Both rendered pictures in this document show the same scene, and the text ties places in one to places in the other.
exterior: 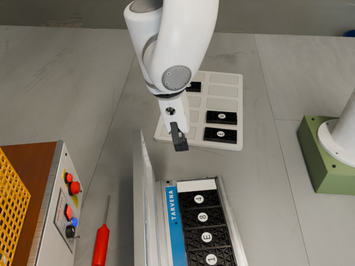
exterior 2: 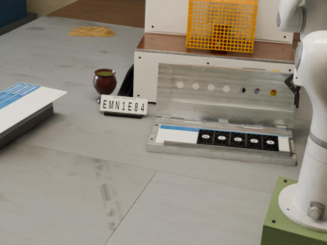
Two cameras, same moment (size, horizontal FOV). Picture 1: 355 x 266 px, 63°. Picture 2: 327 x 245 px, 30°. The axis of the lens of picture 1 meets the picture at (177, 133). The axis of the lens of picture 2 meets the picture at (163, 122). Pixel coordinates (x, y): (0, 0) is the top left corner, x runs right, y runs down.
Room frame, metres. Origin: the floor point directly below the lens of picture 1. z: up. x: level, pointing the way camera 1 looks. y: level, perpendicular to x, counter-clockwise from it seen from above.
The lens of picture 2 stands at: (0.44, -1.75, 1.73)
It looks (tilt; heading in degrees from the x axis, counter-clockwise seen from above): 24 degrees down; 103
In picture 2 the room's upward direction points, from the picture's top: 3 degrees clockwise
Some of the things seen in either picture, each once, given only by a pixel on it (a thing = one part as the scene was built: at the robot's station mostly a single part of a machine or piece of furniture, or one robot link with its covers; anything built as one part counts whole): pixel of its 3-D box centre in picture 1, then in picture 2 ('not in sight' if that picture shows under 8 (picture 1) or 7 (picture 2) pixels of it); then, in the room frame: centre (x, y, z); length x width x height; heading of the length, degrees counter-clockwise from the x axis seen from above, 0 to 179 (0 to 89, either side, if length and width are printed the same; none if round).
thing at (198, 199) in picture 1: (198, 200); (270, 144); (0.39, -0.05, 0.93); 0.10 x 0.05 x 0.01; 96
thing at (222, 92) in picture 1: (203, 103); not in sight; (0.80, -0.09, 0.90); 0.40 x 0.27 x 0.01; 171
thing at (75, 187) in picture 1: (74, 187); not in sight; (0.37, 0.23, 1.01); 0.03 x 0.02 x 0.03; 7
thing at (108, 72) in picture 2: not in sight; (104, 86); (-0.21, 0.16, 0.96); 0.09 x 0.09 x 0.11
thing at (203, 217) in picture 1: (202, 218); (253, 142); (0.34, -0.06, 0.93); 0.10 x 0.05 x 0.01; 96
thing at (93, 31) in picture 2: not in sight; (91, 30); (-0.55, 0.97, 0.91); 0.22 x 0.18 x 0.02; 24
